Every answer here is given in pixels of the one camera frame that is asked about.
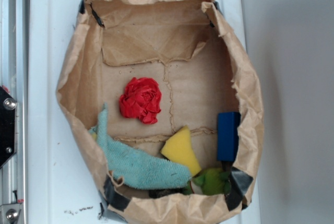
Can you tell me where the brown paper lined box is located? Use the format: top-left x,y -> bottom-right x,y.
56,0 -> 264,223

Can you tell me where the dark blue rectangular block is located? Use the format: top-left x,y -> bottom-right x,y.
217,112 -> 241,162

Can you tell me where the green plush toy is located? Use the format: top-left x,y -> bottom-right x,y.
182,168 -> 232,196

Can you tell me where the dark grey scrubbing pad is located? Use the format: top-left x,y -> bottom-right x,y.
149,188 -> 183,199

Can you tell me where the aluminium frame rail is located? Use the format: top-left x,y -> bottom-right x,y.
1,0 -> 29,223

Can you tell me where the black metal bracket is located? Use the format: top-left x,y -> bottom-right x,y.
0,87 -> 17,168

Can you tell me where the yellow sponge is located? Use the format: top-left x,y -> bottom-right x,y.
160,126 -> 202,176

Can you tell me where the white plastic table top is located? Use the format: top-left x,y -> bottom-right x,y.
25,0 -> 232,223

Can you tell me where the red crumpled paper ball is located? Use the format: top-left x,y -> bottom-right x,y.
119,77 -> 162,124

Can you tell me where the light blue terry cloth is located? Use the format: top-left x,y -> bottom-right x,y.
89,103 -> 192,190

